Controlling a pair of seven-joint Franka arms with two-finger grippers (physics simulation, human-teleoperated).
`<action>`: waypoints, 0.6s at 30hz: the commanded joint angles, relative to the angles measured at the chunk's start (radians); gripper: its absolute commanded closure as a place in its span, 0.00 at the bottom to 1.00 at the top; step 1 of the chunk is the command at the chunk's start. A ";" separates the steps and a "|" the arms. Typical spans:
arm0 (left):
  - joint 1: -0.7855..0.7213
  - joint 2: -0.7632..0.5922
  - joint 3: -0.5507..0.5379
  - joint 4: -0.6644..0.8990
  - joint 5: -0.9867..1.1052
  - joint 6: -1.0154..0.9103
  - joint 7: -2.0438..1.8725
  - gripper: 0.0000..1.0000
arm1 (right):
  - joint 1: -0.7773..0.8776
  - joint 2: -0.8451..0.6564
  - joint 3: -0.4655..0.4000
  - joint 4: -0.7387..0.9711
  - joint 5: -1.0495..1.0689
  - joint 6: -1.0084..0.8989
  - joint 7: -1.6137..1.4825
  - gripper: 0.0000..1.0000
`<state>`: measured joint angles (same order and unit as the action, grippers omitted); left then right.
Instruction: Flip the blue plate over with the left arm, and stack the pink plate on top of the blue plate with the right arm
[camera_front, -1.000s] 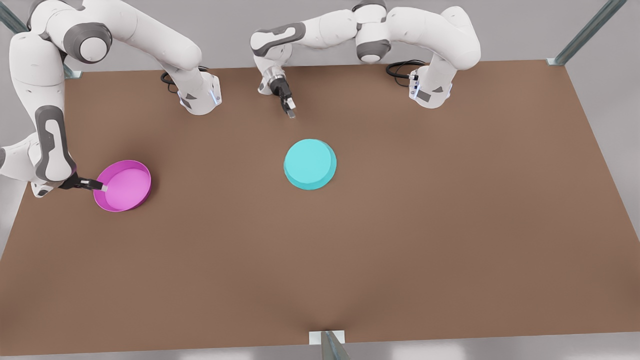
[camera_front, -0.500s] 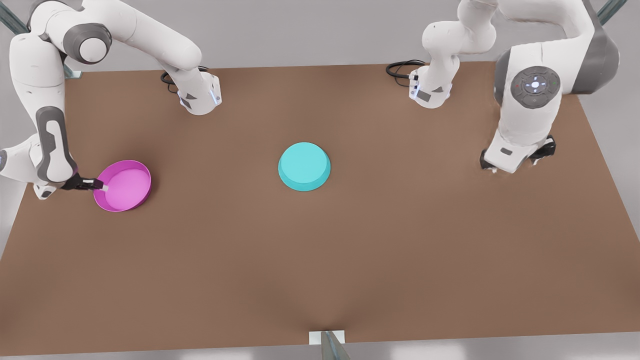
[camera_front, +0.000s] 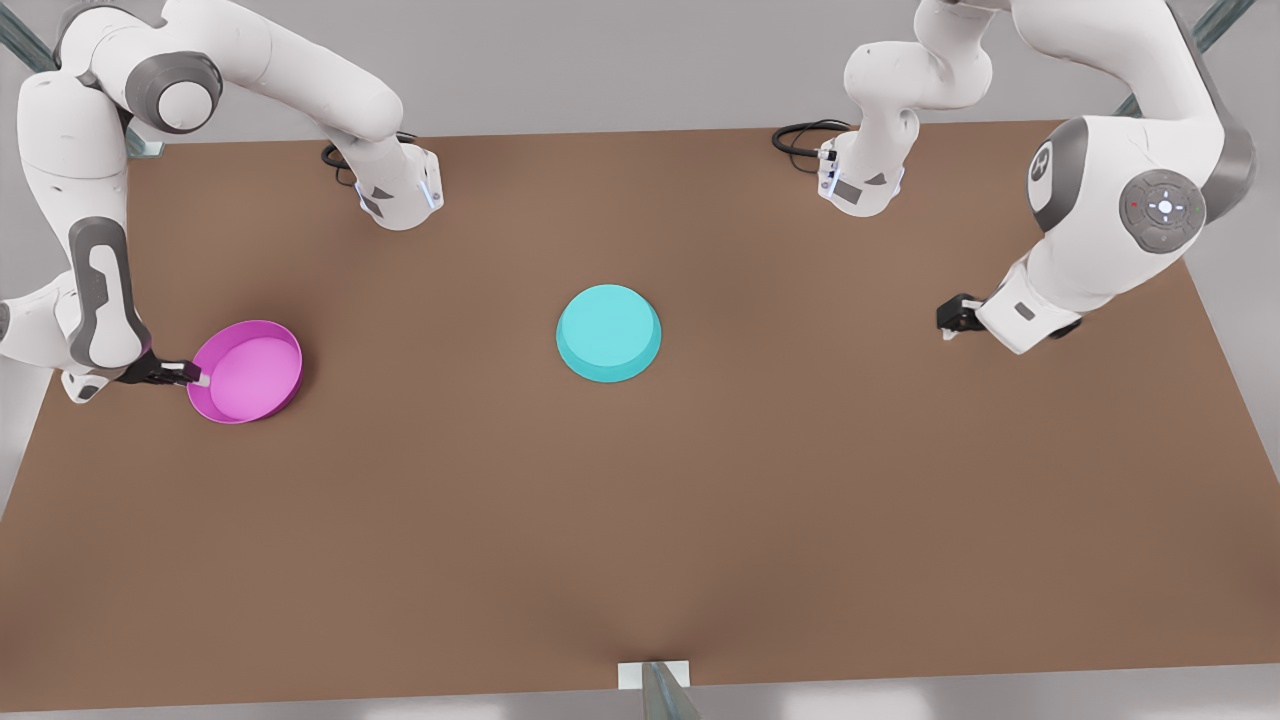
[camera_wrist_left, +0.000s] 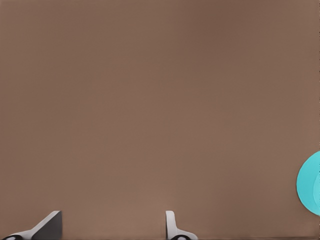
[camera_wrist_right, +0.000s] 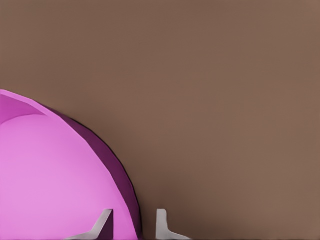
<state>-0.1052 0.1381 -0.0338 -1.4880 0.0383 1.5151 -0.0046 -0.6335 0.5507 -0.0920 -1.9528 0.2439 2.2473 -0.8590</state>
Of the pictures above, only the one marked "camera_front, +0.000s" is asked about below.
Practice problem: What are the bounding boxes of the silver frame post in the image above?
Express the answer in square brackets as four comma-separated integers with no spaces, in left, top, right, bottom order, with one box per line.
[617,659,702,720]
[1113,0,1257,120]
[0,14,167,161]

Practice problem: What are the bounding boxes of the pink plate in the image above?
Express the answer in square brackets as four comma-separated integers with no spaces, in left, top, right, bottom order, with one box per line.
[187,320,304,425]

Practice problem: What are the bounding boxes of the black cable loop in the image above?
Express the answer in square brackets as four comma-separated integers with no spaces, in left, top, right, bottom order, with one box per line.
[771,119,854,177]
[321,131,422,188]

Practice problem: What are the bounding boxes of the blue plate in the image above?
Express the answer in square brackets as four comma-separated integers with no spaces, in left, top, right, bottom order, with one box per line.
[556,284,663,384]

